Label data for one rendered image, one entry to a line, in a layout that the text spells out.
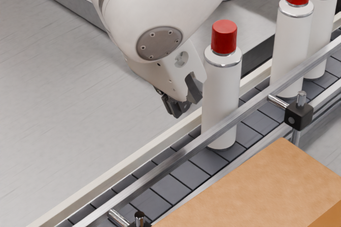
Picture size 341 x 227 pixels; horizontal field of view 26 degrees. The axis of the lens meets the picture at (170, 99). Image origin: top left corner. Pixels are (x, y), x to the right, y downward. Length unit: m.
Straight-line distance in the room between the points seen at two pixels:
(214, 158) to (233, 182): 0.36
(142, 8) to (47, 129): 0.55
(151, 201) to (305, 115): 0.24
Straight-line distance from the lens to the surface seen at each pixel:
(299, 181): 0.72
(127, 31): 0.69
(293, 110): 1.02
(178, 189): 1.02
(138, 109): 1.22
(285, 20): 1.08
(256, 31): 1.31
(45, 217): 0.96
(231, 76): 0.98
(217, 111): 1.02
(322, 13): 1.14
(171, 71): 0.84
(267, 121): 1.13
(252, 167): 0.72
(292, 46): 1.11
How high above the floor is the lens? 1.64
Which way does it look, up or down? 41 degrees down
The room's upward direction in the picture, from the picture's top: straight up
